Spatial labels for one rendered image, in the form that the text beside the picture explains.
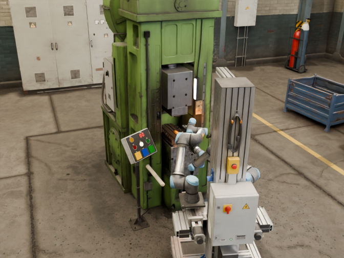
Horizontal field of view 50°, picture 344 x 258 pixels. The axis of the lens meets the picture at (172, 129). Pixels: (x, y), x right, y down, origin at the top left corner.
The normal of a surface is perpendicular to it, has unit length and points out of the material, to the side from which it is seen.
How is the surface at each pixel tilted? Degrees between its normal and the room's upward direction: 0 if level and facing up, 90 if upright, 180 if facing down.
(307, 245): 0
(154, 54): 90
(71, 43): 90
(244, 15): 90
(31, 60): 90
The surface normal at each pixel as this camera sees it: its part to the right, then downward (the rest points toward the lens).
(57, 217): 0.00, -0.91
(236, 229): 0.11, 0.41
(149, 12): 0.43, 0.37
